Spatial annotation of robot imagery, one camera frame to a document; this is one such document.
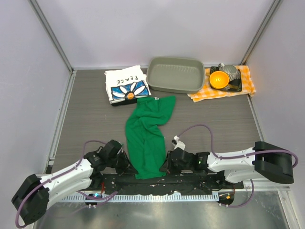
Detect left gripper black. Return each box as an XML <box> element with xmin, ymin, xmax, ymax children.
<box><xmin>107</xmin><ymin>150</ymin><xmax>138</xmax><ymax>176</ymax></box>

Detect green t shirt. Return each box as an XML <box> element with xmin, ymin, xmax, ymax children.
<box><xmin>125</xmin><ymin>96</ymin><xmax>176</xmax><ymax>179</ymax></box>

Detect grey plastic tray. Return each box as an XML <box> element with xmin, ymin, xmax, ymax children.
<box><xmin>147</xmin><ymin>57</ymin><xmax>205</xmax><ymax>94</ymax></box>

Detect orange bowl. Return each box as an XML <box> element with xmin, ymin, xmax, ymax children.
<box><xmin>209</xmin><ymin>71</ymin><xmax>229</xmax><ymax>89</ymax></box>

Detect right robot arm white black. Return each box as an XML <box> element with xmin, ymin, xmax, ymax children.
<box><xmin>160</xmin><ymin>141</ymin><xmax>297</xmax><ymax>188</ymax></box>

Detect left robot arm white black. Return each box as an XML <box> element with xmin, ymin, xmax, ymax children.
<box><xmin>11</xmin><ymin>140</ymin><xmax>132</xmax><ymax>229</ymax></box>

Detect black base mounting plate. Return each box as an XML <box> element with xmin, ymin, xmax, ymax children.
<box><xmin>87</xmin><ymin>168</ymin><xmax>244</xmax><ymax>196</ymax></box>

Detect black folded t shirt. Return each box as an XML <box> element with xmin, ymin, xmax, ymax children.
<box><xmin>111</xmin><ymin>95</ymin><xmax>151</xmax><ymax>107</ymax></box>

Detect white folded daisy t shirt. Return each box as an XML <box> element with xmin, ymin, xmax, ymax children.
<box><xmin>104</xmin><ymin>65</ymin><xmax>151</xmax><ymax>105</ymax></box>

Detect orange checkered cloth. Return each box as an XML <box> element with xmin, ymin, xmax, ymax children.
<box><xmin>188</xmin><ymin>65</ymin><xmax>256</xmax><ymax>103</ymax></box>

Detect grey striped mug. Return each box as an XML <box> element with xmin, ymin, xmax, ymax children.
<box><xmin>218</xmin><ymin>63</ymin><xmax>241</xmax><ymax>81</ymax></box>

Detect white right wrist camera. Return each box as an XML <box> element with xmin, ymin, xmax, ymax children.
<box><xmin>172</xmin><ymin>135</ymin><xmax>185</xmax><ymax>150</ymax></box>

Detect slotted cable duct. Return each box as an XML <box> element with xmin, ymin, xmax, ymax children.
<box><xmin>60</xmin><ymin>192</ymin><xmax>219</xmax><ymax>203</ymax></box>

